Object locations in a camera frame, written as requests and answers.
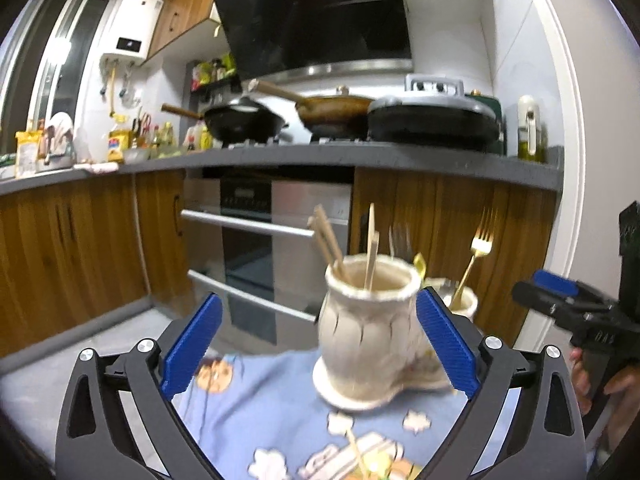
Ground white cloth bag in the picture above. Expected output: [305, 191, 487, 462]
[46, 112, 77, 158]

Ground wall spice rack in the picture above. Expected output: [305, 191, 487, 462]
[186, 52, 243, 106]

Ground gold fork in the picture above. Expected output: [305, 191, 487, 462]
[447, 207, 497, 311]

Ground gas stove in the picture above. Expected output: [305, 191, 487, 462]
[220, 132, 381, 150]

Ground oil bottle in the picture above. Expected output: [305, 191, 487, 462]
[516, 95, 548, 163]

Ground yellow gas hose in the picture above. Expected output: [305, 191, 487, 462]
[106, 66, 119, 117]

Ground wooden base cabinet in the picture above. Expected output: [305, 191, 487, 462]
[0, 170, 187, 358]
[349, 167, 558, 348]

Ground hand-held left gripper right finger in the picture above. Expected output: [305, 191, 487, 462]
[415, 287, 586, 480]

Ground cluster of seasoning bottles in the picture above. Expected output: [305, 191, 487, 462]
[149, 120, 213, 153]

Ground crumpled rag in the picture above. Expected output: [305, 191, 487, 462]
[74, 160, 121, 176]

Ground black electric griddle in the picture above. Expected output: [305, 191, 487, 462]
[367, 74, 503, 153]

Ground white ceramic floral utensil holder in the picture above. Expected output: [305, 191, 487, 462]
[312, 254, 481, 411]

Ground yellow packet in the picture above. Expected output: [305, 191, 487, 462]
[107, 129, 132, 163]

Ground grey kitchen countertop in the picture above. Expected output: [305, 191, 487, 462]
[0, 141, 565, 196]

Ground person's right hand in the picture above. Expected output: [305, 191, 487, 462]
[570, 349, 638, 416]

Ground wooden chopstick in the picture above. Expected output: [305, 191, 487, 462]
[307, 216, 346, 281]
[314, 204, 347, 273]
[345, 427, 366, 479]

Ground brown wok with wooden handle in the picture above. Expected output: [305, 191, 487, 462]
[252, 80, 378, 136]

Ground black wok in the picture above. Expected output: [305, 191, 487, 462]
[160, 97, 290, 143]

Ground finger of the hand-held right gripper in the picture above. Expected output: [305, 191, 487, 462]
[531, 269, 620, 312]
[511, 281, 587, 331]

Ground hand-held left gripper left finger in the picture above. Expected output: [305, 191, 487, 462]
[55, 292, 223, 480]

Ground wooden upper cabinet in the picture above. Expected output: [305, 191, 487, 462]
[145, 0, 291, 61]

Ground thin wooden spatula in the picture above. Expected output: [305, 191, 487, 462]
[364, 202, 382, 292]

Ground window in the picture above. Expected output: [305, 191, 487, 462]
[0, 0, 118, 156]

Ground white water heater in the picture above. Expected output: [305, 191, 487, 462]
[100, 0, 165, 67]

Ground stainless steel oven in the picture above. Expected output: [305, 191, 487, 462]
[180, 167, 353, 346]

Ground black range hood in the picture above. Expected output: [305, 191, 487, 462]
[212, 0, 413, 86]

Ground silver fork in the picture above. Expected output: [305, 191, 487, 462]
[389, 224, 415, 262]

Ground blue printed cloth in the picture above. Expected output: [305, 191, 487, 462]
[172, 347, 521, 480]

